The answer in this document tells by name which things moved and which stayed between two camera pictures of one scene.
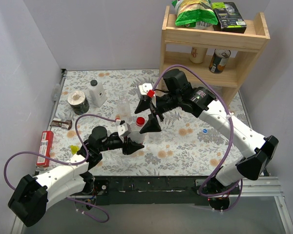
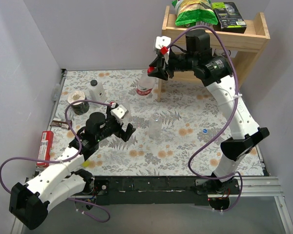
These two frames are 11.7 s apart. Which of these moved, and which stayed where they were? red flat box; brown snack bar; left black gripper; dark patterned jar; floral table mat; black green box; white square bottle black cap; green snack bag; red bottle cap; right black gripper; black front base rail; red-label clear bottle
Moved: left black gripper; red-label clear bottle; right black gripper; red bottle cap
Stayed: floral table mat; red flat box; white square bottle black cap; brown snack bar; dark patterned jar; black green box; green snack bag; black front base rail
